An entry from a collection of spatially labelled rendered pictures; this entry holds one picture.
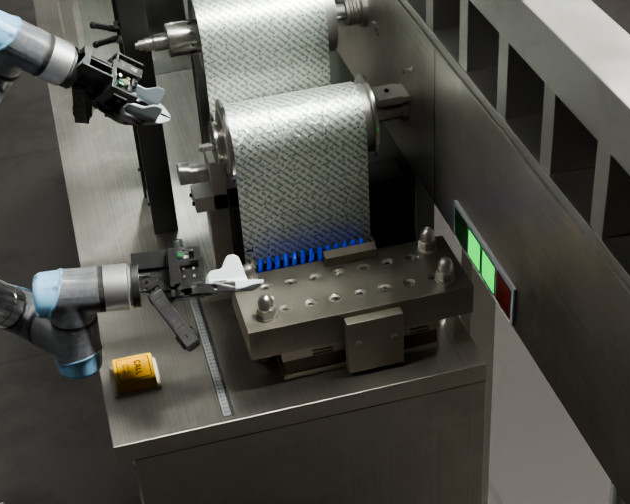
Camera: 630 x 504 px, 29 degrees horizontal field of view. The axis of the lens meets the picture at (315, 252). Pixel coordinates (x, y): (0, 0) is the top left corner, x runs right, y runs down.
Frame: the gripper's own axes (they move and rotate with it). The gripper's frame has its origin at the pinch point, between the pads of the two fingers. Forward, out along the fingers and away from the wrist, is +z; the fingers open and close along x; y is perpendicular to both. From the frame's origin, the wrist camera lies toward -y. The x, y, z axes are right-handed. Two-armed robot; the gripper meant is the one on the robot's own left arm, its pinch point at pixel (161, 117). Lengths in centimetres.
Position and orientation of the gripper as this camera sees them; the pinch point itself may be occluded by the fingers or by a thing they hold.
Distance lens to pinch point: 216.4
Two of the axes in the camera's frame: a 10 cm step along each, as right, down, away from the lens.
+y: 6.3, -3.1, -7.1
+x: 0.6, -8.9, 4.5
